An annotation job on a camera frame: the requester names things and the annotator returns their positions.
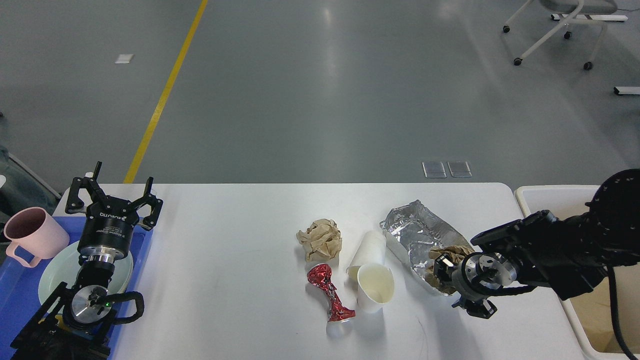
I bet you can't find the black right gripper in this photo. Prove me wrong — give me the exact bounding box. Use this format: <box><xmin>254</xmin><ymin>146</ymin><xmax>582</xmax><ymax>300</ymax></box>
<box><xmin>433</xmin><ymin>252</ymin><xmax>518</xmax><ymax>319</ymax></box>

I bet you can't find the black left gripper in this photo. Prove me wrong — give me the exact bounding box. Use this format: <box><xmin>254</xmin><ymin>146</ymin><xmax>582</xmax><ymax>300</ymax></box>
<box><xmin>65</xmin><ymin>161</ymin><xmax>164</xmax><ymax>261</ymax></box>

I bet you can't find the brown paper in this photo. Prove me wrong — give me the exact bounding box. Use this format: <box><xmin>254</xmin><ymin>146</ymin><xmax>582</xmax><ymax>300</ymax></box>
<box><xmin>423</xmin><ymin>244</ymin><xmax>474</xmax><ymax>296</ymax></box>

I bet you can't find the light green plate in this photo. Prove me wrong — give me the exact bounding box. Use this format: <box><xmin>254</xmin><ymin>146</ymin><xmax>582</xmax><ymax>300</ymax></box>
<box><xmin>38</xmin><ymin>242</ymin><xmax>134</xmax><ymax>304</ymax></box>

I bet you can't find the aluminium foil tray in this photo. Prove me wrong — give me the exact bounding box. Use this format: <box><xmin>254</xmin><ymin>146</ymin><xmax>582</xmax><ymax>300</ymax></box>
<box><xmin>379</xmin><ymin>200</ymin><xmax>472</xmax><ymax>296</ymax></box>

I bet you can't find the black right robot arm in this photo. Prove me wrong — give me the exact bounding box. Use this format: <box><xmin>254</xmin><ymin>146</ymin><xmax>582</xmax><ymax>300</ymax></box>
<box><xmin>433</xmin><ymin>168</ymin><xmax>640</xmax><ymax>360</ymax></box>

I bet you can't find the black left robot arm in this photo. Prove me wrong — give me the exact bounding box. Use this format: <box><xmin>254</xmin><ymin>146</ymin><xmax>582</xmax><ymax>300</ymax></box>
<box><xmin>10</xmin><ymin>161</ymin><xmax>163</xmax><ymax>360</ymax></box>

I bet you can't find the pink mug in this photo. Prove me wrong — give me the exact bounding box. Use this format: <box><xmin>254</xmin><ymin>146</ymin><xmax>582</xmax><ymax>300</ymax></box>
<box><xmin>3</xmin><ymin>207</ymin><xmax>70</xmax><ymax>268</ymax></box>

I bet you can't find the upright white paper cup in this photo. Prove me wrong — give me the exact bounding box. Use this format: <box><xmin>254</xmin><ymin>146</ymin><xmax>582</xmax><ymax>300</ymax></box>
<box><xmin>356</xmin><ymin>263</ymin><xmax>395</xmax><ymax>313</ymax></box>

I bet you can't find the person in jeans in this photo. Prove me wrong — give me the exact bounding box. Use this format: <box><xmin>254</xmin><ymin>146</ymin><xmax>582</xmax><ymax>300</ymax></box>
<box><xmin>0</xmin><ymin>146</ymin><xmax>60</xmax><ymax>221</ymax></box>

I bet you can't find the lying white paper cup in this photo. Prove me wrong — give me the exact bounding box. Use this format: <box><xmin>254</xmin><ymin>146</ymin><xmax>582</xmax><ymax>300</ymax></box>
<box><xmin>346</xmin><ymin>230</ymin><xmax>387</xmax><ymax>281</ymax></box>

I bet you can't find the right floor outlet cover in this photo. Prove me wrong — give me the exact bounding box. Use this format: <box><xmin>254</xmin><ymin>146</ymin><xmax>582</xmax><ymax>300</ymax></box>
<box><xmin>446</xmin><ymin>161</ymin><xmax>473</xmax><ymax>178</ymax></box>

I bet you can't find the floor outlet cover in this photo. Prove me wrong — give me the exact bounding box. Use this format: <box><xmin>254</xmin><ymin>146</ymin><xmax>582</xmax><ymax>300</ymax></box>
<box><xmin>422</xmin><ymin>161</ymin><xmax>448</xmax><ymax>179</ymax></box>
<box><xmin>446</xmin><ymin>161</ymin><xmax>473</xmax><ymax>178</ymax></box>

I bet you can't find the left floor outlet cover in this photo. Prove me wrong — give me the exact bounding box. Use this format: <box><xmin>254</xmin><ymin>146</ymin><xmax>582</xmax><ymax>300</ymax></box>
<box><xmin>422</xmin><ymin>161</ymin><xmax>448</xmax><ymax>179</ymax></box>

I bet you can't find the white plastic bin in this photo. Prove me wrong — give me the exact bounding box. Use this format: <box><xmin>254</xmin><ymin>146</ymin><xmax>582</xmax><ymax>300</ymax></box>
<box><xmin>514</xmin><ymin>184</ymin><xmax>640</xmax><ymax>360</ymax></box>

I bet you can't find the crushed red can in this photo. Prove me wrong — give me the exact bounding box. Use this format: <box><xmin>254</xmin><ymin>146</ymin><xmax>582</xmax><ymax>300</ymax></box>
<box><xmin>306</xmin><ymin>263</ymin><xmax>356</xmax><ymax>322</ymax></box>

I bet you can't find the crumpled brown paper ball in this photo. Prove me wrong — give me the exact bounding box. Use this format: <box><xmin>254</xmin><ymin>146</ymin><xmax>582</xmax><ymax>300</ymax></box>
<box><xmin>295</xmin><ymin>218</ymin><xmax>343</xmax><ymax>263</ymax></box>

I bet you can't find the white floor bar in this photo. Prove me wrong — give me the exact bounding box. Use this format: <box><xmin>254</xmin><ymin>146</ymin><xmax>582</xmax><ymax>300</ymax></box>
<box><xmin>614</xmin><ymin>86</ymin><xmax>640</xmax><ymax>96</ymax></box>

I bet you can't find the white office chair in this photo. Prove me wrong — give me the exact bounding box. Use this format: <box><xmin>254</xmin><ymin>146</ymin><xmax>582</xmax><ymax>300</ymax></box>
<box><xmin>513</xmin><ymin>0</ymin><xmax>618</xmax><ymax>71</ymax></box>

